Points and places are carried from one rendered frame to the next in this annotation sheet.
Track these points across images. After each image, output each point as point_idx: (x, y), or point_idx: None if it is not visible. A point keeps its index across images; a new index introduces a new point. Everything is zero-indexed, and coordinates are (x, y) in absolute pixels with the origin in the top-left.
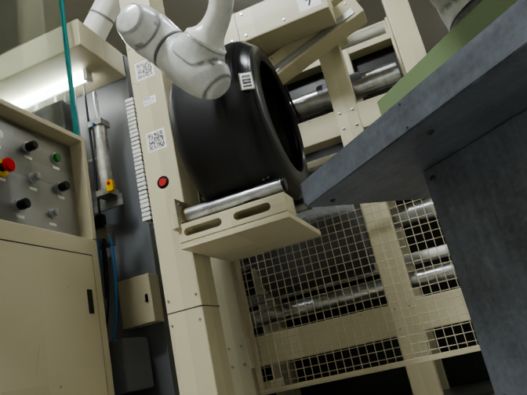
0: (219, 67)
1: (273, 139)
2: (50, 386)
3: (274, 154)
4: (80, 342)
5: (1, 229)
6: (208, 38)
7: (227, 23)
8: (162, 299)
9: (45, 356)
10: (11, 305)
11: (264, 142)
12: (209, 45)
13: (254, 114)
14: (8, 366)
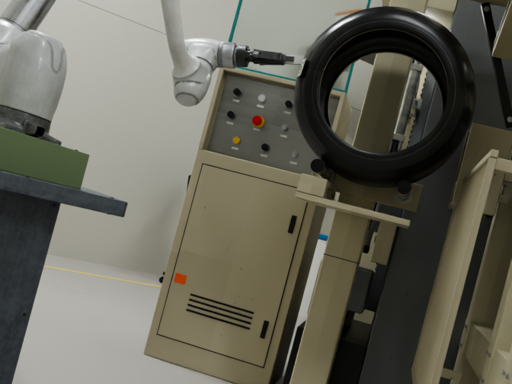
0: (177, 88)
1: (313, 122)
2: (233, 264)
3: (315, 136)
4: (270, 248)
5: (230, 164)
6: (174, 68)
7: (177, 58)
8: (398, 246)
9: (235, 246)
10: (221, 209)
11: (305, 125)
12: (173, 74)
13: (299, 100)
14: (207, 242)
